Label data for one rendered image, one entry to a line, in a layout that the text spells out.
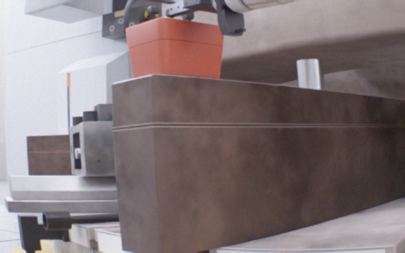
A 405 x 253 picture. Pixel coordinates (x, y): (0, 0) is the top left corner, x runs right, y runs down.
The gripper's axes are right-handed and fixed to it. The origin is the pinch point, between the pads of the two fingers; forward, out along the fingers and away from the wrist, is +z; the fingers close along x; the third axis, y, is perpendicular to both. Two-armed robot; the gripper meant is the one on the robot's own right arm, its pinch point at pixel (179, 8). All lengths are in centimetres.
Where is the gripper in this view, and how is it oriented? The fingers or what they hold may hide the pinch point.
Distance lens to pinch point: 141.1
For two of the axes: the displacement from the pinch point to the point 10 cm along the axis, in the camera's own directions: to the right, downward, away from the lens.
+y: -0.4, -10.0, 0.6
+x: -7.3, -0.1, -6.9
